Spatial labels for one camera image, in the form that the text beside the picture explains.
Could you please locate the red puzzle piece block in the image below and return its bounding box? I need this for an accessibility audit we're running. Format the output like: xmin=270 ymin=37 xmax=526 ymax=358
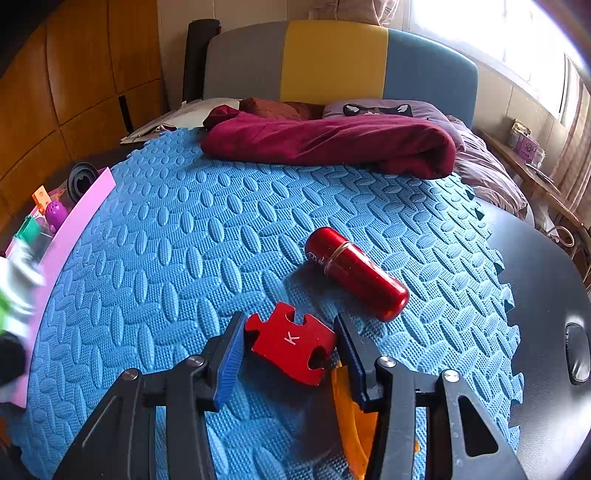
xmin=244 ymin=301 xmax=338 ymax=386

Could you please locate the black ribbed roll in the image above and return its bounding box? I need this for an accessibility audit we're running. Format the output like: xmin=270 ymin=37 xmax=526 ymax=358
xmin=67 ymin=161 xmax=101 ymax=204

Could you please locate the lilac bed sheet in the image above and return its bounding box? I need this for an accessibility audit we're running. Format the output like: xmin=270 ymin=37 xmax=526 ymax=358
xmin=443 ymin=113 xmax=532 ymax=220

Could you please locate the purple plastic toy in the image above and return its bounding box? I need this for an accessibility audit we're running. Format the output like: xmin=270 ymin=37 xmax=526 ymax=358
xmin=45 ymin=199 xmax=70 ymax=232

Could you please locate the purple box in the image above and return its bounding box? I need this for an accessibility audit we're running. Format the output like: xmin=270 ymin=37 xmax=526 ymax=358
xmin=510 ymin=119 xmax=546 ymax=167

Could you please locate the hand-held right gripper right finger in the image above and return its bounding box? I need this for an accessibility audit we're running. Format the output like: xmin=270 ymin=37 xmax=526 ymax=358
xmin=333 ymin=313 xmax=529 ymax=480

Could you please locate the teal plastic bracket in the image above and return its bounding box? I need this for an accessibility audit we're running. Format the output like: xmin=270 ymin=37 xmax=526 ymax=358
xmin=16 ymin=217 xmax=44 ymax=245

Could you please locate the black oval table grommet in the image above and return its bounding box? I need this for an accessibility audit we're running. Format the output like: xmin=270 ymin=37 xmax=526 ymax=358
xmin=564 ymin=323 xmax=591 ymax=385

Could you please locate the lilac cat print pillow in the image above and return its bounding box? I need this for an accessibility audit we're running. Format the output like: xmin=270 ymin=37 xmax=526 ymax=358
xmin=322 ymin=99 xmax=451 ymax=123

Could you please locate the wooden side shelf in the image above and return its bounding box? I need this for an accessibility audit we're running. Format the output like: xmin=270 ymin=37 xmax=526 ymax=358
xmin=478 ymin=129 xmax=591 ymax=268

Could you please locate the maroon blanket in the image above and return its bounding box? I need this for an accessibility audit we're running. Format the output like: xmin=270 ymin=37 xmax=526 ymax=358
xmin=201 ymin=105 xmax=458 ymax=180

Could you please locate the wooden wardrobe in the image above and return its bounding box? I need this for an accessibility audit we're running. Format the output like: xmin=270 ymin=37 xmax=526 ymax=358
xmin=0 ymin=0 xmax=162 ymax=217

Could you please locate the pink storage box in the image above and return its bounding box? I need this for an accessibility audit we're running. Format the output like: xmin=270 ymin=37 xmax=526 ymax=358
xmin=0 ymin=167 xmax=116 ymax=409

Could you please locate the blue foam puzzle mat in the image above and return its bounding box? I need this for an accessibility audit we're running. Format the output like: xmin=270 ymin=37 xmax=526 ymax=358
xmin=14 ymin=127 xmax=525 ymax=480

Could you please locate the red metal cylinder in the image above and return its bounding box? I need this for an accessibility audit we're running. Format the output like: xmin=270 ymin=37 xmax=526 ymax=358
xmin=304 ymin=226 xmax=411 ymax=323

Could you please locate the grey yellow blue headboard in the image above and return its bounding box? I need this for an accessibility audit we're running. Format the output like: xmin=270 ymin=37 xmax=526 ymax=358
xmin=204 ymin=19 xmax=478 ymax=127

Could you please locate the window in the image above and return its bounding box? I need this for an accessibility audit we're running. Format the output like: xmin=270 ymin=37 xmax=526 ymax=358
xmin=406 ymin=0 xmax=578 ymax=125

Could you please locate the orange plastic block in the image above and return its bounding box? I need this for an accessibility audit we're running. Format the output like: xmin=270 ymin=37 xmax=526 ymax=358
xmin=31 ymin=185 xmax=51 ymax=214

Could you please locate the beige curtain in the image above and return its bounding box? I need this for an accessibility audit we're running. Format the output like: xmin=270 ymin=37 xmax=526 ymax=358
xmin=558 ymin=55 xmax=591 ymax=222

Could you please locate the red-brown pillow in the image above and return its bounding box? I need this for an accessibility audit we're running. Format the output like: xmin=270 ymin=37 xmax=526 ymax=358
xmin=239 ymin=97 xmax=326 ymax=121

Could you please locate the orange curved plastic piece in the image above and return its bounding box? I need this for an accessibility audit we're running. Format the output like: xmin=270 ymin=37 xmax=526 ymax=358
xmin=331 ymin=360 xmax=421 ymax=478

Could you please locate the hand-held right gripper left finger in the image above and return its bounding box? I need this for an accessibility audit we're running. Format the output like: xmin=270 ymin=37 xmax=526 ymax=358
xmin=54 ymin=311 xmax=246 ymax=480

